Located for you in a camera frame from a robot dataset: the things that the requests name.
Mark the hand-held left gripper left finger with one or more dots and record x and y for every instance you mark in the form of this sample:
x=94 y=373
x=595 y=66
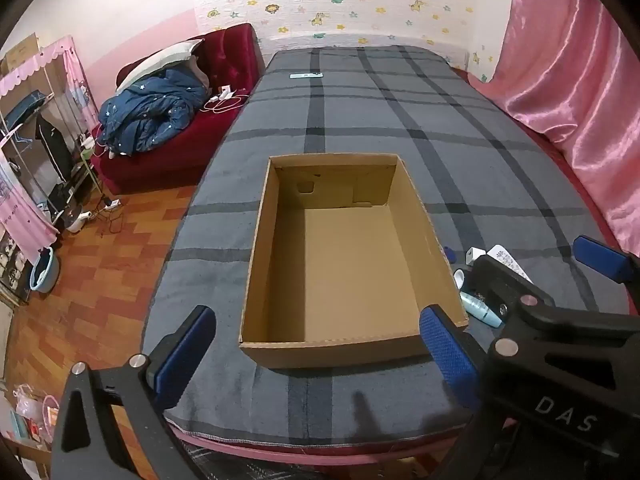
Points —
x=185 y=355

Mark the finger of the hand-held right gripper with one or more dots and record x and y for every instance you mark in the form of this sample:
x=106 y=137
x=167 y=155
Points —
x=597 y=255
x=500 y=280

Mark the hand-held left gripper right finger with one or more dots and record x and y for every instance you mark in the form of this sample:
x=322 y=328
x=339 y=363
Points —
x=447 y=355

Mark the white remote control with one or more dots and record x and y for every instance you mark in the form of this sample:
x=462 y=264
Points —
x=505 y=257

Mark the teal and white bottle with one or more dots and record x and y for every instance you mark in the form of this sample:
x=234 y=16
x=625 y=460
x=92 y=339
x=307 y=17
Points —
x=477 y=307

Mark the white plug charger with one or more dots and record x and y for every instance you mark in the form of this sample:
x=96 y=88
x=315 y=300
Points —
x=474 y=255

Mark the key bunch with blue fob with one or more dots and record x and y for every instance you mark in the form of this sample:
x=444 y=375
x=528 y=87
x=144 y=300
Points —
x=447 y=254

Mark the cardboard box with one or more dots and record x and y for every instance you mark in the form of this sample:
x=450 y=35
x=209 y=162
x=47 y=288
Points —
x=345 y=270

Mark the blue plastic basin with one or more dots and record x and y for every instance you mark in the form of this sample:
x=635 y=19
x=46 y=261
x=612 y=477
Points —
x=47 y=280

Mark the pink plastic bag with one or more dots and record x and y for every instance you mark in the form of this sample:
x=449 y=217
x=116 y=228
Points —
x=35 y=405

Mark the white power strip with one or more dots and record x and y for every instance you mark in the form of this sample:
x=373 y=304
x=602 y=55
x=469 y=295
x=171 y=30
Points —
x=112 y=204

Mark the red velvet sofa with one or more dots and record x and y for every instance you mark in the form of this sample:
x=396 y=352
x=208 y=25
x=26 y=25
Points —
x=150 y=170

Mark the dark shoe rack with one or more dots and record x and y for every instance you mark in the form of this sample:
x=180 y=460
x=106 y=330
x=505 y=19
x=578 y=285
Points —
x=12 y=270

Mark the pink fabric wardrobe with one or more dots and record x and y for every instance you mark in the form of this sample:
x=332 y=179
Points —
x=30 y=232

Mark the pink satin curtain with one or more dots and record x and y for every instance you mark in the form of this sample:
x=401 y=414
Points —
x=565 y=60

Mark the grey plaid blanket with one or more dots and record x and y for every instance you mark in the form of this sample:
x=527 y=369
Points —
x=380 y=110

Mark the green metal side table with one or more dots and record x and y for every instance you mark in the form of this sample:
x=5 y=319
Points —
x=92 y=160

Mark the black hanging jacket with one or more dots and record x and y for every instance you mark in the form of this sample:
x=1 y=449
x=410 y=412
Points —
x=52 y=150

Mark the dark blue starry quilt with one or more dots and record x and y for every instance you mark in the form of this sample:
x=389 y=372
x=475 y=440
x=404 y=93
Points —
x=150 y=110

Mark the small white charger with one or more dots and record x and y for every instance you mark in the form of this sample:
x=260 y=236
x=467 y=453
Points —
x=226 y=91

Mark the small white strip on bed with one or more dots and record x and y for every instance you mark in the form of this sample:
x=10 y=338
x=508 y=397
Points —
x=306 y=76

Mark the dark blue bag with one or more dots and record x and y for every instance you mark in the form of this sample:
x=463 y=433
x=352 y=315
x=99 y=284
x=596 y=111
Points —
x=25 y=107

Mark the white pillow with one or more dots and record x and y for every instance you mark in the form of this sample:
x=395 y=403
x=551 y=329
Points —
x=160 y=60

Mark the brown storage carton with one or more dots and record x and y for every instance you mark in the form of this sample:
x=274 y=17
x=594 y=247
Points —
x=22 y=50

